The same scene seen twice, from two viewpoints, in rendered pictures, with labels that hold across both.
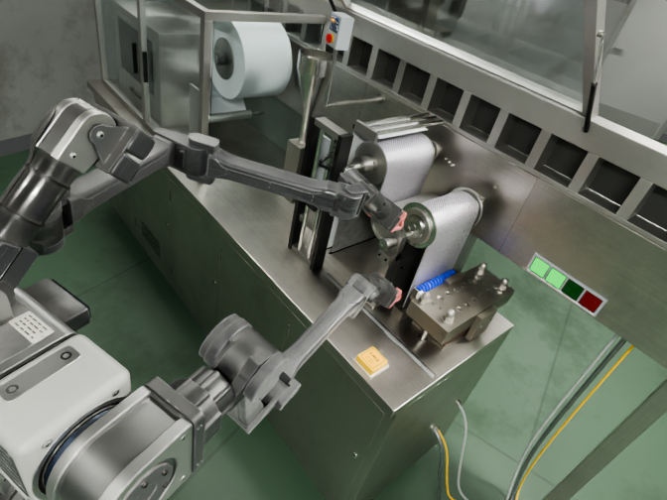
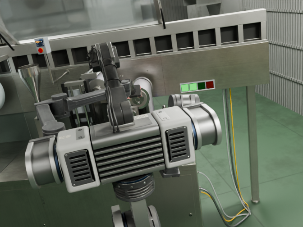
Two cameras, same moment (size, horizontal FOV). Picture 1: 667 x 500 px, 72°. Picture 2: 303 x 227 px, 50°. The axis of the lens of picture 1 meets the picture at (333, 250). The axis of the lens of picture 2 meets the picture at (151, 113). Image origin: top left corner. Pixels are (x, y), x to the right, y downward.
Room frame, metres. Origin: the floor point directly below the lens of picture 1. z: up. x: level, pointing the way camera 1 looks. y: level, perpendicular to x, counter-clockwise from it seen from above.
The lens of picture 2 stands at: (-0.48, 0.83, 1.89)
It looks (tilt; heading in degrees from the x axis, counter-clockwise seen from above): 21 degrees down; 326
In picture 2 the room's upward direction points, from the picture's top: 9 degrees counter-clockwise
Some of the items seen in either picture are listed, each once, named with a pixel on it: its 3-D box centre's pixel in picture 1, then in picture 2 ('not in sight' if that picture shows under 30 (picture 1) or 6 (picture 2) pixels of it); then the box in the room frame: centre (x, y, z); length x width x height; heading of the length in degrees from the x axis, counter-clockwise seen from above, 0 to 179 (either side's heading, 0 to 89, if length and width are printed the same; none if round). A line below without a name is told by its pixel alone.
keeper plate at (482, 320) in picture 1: (481, 323); not in sight; (1.19, -0.55, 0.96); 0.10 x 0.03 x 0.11; 139
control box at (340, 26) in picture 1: (337, 31); (42, 45); (1.62, 0.16, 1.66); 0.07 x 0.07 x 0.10; 36
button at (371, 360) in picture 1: (371, 360); not in sight; (0.96, -0.20, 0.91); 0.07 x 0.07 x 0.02; 49
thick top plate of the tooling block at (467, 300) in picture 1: (462, 301); not in sight; (1.24, -0.47, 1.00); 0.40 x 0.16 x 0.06; 139
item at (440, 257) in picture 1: (441, 257); (151, 109); (1.29, -0.36, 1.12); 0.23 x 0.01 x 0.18; 139
